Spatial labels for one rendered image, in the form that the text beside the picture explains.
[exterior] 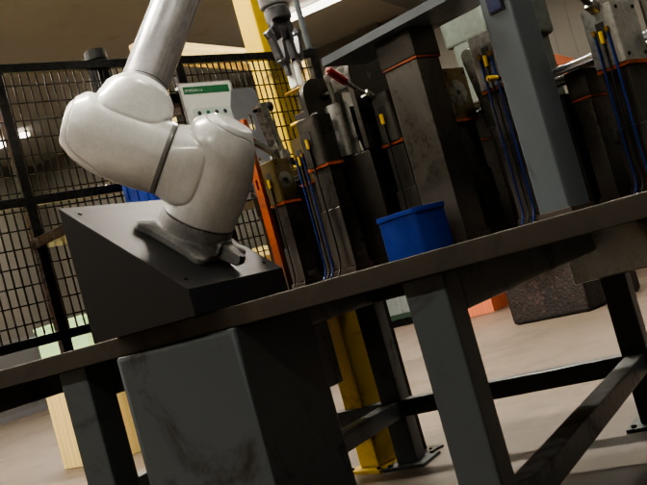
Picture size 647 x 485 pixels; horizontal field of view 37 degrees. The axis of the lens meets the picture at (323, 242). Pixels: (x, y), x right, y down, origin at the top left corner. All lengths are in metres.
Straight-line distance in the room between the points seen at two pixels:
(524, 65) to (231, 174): 0.60
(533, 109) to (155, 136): 0.73
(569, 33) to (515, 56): 9.83
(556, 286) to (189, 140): 5.38
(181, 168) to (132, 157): 0.10
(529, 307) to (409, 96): 5.34
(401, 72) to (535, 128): 0.34
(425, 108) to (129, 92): 0.59
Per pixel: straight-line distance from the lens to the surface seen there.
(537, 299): 7.19
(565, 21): 11.67
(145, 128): 1.93
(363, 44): 2.02
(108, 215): 2.03
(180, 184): 1.92
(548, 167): 1.80
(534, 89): 1.80
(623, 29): 1.91
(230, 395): 1.86
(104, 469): 2.17
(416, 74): 1.97
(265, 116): 2.63
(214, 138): 1.91
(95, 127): 1.93
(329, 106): 2.33
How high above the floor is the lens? 0.70
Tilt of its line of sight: 2 degrees up
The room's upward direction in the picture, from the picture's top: 15 degrees counter-clockwise
